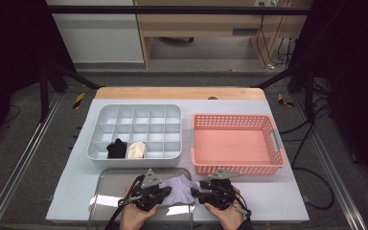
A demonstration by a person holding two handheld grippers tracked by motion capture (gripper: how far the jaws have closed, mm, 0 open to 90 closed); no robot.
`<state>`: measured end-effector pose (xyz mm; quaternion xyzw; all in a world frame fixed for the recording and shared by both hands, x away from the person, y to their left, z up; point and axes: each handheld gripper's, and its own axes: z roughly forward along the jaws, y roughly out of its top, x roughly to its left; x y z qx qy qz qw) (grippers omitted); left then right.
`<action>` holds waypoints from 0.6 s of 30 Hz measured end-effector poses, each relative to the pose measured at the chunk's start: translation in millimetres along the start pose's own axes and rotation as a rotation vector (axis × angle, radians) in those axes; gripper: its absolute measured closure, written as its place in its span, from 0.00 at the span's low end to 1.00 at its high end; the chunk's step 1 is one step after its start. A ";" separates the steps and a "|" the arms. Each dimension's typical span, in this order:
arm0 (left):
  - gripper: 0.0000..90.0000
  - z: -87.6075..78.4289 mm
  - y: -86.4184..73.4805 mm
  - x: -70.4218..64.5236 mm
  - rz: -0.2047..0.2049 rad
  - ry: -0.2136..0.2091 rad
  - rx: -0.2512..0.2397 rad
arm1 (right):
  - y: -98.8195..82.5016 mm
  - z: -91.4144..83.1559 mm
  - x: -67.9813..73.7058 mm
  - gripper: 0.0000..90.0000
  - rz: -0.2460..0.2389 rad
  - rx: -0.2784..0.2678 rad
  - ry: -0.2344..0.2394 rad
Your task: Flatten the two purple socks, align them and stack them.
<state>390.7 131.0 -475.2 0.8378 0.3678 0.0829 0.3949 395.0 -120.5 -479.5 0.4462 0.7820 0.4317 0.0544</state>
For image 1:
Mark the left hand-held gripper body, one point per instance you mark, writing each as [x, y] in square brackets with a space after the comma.
[148, 198]

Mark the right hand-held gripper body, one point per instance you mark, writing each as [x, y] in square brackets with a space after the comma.
[222, 195]

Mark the transparent grey box lid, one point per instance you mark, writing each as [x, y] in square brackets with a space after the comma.
[115, 185]

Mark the white compartment storage box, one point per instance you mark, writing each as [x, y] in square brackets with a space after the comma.
[134, 163]

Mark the cream sock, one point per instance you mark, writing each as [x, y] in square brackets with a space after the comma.
[139, 147]
[134, 151]

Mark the pink plastic basket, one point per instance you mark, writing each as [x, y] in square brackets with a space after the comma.
[236, 147]

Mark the black sock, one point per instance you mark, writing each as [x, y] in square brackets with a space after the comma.
[120, 147]
[113, 151]

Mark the person's left hand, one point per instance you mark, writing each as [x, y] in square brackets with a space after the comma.
[137, 220]

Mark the person's right hand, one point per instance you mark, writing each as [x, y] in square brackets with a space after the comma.
[228, 220]

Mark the dark round table grommet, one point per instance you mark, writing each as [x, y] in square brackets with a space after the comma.
[212, 97]

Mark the black yellow striped tape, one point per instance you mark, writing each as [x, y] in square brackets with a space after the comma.
[284, 101]
[79, 100]

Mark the wooden desk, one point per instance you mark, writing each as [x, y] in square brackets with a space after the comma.
[204, 24]

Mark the white cabinet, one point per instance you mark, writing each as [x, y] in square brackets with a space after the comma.
[102, 38]

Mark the black curtain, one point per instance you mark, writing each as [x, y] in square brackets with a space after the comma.
[357, 80]
[6, 48]

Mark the white power strip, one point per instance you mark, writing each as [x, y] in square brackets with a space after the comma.
[266, 3]

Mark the aluminium rail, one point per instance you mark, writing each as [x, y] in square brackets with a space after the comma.
[332, 179]
[19, 172]

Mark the black diagonal frame strut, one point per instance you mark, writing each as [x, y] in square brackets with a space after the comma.
[76, 78]
[278, 76]

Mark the black upright frame post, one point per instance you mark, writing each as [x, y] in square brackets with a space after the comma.
[310, 96]

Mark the black horizontal frame bar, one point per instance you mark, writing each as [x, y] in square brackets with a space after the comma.
[172, 10]

